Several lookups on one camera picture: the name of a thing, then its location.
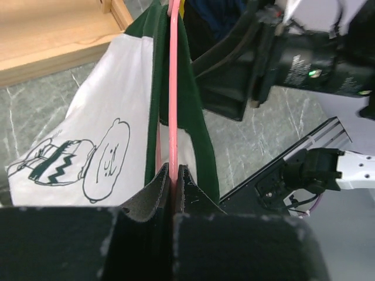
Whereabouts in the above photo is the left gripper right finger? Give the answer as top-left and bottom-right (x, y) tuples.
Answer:
(172, 165), (330, 280)

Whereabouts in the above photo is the green and white t shirt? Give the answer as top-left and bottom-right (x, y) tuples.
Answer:
(4, 0), (220, 207)

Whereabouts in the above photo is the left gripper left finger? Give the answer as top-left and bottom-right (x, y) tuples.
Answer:
(1, 165), (171, 280)

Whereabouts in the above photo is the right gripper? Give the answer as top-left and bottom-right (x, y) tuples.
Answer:
(192, 1), (374, 121)

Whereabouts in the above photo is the navy blue garment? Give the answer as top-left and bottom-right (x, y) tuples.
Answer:
(188, 0), (247, 41)

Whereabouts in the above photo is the pink wire hanger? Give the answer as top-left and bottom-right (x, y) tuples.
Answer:
(167, 1), (180, 193)

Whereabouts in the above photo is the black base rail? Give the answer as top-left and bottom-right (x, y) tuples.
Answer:
(220, 117), (351, 217)

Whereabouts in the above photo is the wooden clothes rack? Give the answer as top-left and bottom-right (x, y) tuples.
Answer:
(1, 1), (133, 87)

